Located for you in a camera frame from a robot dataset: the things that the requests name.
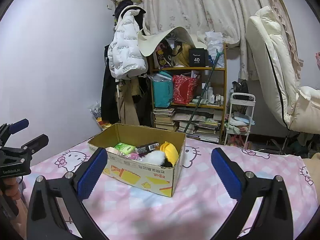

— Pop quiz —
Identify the yellow plush toy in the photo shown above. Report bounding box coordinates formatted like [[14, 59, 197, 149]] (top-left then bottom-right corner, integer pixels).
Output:
[[159, 141, 180, 166]]

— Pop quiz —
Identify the green tissue pack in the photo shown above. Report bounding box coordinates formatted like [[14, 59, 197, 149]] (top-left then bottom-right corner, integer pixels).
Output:
[[114, 142, 136, 155]]

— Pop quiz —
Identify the green broom handle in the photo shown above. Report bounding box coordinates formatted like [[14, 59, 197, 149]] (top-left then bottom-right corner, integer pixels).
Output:
[[183, 50, 223, 133]]

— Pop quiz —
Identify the teal shopping bag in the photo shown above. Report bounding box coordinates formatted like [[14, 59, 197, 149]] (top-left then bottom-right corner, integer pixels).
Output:
[[148, 72, 174, 108]]

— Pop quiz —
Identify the white puffer jacket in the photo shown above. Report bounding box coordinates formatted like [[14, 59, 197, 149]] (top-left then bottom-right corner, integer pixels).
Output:
[[107, 5, 148, 80]]

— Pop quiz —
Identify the beige trench coat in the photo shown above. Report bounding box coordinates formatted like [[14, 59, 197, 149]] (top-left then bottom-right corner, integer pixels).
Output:
[[116, 77, 141, 126]]

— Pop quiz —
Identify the black hanging coat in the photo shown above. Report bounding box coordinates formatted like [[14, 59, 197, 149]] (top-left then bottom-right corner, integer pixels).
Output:
[[101, 45, 120, 124]]

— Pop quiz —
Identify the pink hello kitty bedsheet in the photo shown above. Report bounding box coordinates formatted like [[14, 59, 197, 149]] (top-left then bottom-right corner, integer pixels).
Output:
[[22, 137, 320, 240]]

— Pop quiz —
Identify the floral cream curtain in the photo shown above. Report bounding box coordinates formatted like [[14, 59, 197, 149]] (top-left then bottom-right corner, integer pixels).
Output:
[[142, 0, 303, 80]]

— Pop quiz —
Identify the stack of books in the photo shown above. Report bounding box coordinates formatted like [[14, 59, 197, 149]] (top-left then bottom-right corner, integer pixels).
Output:
[[153, 108, 177, 131]]

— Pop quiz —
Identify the wooden shelf unit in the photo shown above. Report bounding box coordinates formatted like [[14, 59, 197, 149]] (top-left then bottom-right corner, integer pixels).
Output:
[[150, 48, 227, 144]]

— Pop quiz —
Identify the cream wide brim hat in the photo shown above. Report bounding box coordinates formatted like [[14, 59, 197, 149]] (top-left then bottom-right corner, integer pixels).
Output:
[[137, 26, 207, 56]]

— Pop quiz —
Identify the person's left hand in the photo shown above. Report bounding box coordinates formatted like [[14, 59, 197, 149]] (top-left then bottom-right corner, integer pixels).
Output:
[[3, 178, 21, 200]]

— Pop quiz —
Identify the white fluffy plush ball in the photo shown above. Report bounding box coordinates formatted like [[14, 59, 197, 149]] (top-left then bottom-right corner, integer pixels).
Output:
[[142, 150, 172, 168]]

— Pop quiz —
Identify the red gift bag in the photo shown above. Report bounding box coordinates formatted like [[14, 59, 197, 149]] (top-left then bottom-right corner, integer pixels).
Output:
[[173, 75, 198, 105]]

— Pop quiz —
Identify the black box marked 40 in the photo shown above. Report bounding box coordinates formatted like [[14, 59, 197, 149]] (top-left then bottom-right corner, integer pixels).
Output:
[[189, 48, 208, 67]]

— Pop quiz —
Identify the open cardboard box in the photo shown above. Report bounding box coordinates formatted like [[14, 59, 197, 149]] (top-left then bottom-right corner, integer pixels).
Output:
[[88, 124, 186, 197]]

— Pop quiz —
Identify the cream reclining chair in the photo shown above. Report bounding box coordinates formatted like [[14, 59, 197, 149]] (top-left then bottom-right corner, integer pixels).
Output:
[[245, 5, 319, 134]]

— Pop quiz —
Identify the white rolling cart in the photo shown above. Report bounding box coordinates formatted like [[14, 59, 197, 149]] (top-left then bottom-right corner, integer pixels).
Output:
[[223, 92, 256, 149]]

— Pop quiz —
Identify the black face box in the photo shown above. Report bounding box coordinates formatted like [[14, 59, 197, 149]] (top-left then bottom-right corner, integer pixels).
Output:
[[135, 142, 159, 156]]

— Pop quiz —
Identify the pink plush toy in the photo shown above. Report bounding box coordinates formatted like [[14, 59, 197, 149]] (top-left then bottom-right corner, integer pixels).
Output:
[[126, 152, 144, 161]]

